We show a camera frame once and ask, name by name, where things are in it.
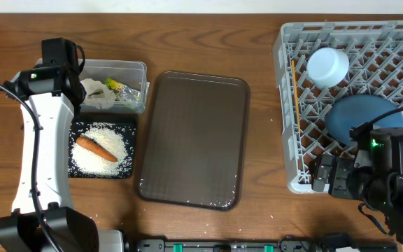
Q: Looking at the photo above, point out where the black tray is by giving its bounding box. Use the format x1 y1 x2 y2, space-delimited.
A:
68 113 136 179

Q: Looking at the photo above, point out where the orange carrot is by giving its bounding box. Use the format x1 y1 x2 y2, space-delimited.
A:
76 136 118 162

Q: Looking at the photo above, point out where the wooden chopstick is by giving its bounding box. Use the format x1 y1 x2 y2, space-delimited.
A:
291 59 300 132

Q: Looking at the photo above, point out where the white rice pile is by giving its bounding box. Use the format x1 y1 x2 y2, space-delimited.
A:
71 124 133 178

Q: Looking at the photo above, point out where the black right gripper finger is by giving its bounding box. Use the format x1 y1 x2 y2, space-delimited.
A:
312 167 330 192
309 154 337 172

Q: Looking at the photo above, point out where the dark blue plate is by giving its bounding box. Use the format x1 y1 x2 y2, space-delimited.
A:
325 94 397 147

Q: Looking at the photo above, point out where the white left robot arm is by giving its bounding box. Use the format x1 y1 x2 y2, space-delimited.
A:
0 66 125 251

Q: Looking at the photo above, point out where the grey dishwasher rack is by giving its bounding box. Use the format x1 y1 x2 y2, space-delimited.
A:
272 20 403 194

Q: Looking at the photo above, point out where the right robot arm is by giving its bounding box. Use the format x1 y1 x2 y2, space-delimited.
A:
309 155 403 245

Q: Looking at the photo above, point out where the brown serving tray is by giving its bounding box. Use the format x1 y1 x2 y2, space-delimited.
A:
135 71 250 211

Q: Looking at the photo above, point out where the clear plastic bin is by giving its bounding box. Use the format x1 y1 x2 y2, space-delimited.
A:
35 57 150 114

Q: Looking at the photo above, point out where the white tissue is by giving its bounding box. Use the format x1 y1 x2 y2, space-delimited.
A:
81 78 117 109

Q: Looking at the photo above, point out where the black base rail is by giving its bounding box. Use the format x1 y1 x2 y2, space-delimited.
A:
123 233 399 252

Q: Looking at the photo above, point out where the foil snack wrapper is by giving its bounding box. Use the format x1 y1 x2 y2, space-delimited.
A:
104 78 140 102

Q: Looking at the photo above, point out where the light blue bowl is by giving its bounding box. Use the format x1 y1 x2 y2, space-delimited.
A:
306 48 350 89

